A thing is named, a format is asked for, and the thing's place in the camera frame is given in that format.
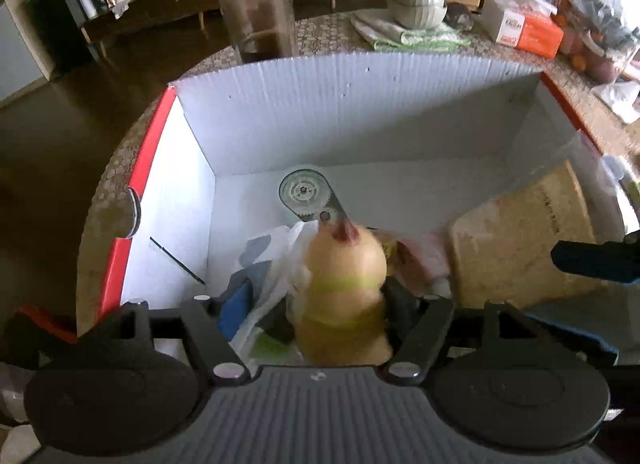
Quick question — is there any green and white cloth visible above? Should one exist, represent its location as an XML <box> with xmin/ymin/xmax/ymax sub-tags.
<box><xmin>349</xmin><ymin>11</ymin><xmax>472</xmax><ymax>53</ymax></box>

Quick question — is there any white plastic bag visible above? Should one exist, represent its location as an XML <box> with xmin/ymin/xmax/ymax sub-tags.
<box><xmin>229</xmin><ymin>223</ymin><xmax>322</xmax><ymax>361</ymax></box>

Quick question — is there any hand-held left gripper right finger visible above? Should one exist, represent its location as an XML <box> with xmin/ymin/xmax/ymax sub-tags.
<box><xmin>381</xmin><ymin>278</ymin><xmax>552</xmax><ymax>388</ymax></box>

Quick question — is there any grey stone figure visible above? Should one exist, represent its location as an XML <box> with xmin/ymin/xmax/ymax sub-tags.
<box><xmin>446</xmin><ymin>1</ymin><xmax>474</xmax><ymax>30</ymax></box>

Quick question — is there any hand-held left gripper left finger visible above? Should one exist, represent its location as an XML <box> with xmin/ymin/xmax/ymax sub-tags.
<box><xmin>81</xmin><ymin>285</ymin><xmax>252</xmax><ymax>387</ymax></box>

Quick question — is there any yellow chick toy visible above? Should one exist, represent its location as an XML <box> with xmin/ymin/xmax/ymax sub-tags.
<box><xmin>292</xmin><ymin>221</ymin><xmax>394</xmax><ymax>368</ymax></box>

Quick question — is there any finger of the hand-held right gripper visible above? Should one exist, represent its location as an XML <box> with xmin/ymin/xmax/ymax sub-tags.
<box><xmin>550</xmin><ymin>231</ymin><xmax>640</xmax><ymax>286</ymax></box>

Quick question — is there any white ribbed ceramic pot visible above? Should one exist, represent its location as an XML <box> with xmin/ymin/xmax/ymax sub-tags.
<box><xmin>388</xmin><ymin>0</ymin><xmax>448</xmax><ymax>30</ymax></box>

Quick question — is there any white paper sheet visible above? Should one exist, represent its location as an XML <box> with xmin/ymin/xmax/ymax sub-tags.
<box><xmin>592</xmin><ymin>80</ymin><xmax>640</xmax><ymax>121</ymax></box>

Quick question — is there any orange and white tissue box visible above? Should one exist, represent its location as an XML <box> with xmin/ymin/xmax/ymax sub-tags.
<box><xmin>479</xmin><ymin>0</ymin><xmax>565</xmax><ymax>60</ymax></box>

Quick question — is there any dark cabinet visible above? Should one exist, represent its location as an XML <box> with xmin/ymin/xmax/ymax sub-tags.
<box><xmin>22</xmin><ymin>0</ymin><xmax>96</xmax><ymax>76</ymax></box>

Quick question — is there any red and white cardboard box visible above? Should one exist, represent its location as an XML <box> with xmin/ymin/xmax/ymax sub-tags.
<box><xmin>14</xmin><ymin>51</ymin><xmax>627</xmax><ymax>360</ymax></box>

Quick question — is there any clear plastic bag of fruit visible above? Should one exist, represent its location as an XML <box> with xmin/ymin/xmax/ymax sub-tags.
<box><xmin>554</xmin><ymin>0</ymin><xmax>640</xmax><ymax>86</ymax></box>

